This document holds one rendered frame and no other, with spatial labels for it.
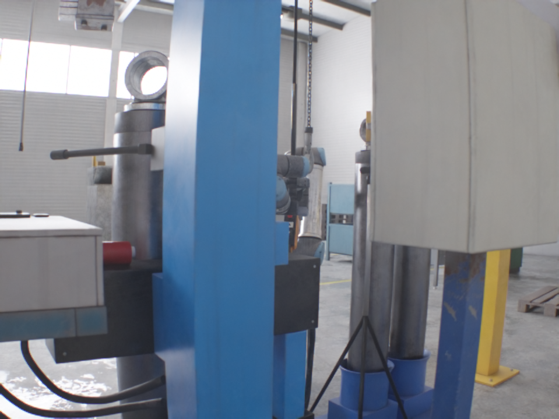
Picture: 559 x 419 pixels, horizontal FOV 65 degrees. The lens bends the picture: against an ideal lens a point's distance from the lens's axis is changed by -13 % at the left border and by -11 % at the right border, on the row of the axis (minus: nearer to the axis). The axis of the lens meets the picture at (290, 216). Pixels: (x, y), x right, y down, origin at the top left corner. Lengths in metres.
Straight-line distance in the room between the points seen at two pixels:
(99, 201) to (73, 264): 8.42
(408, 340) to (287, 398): 1.44
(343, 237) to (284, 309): 8.06
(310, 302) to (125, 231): 0.54
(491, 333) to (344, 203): 6.21
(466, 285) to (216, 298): 0.45
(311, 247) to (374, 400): 0.95
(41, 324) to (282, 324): 0.72
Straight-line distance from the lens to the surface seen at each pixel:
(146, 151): 1.13
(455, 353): 0.85
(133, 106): 1.40
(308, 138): 2.24
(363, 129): 2.53
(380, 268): 2.45
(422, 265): 2.70
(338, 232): 9.46
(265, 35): 1.03
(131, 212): 1.35
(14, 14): 15.22
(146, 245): 1.35
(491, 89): 0.73
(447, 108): 0.71
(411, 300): 2.72
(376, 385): 2.60
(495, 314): 3.54
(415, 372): 2.82
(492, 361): 3.65
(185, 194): 0.95
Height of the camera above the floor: 1.25
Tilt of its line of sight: 3 degrees down
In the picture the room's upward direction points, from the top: 1 degrees clockwise
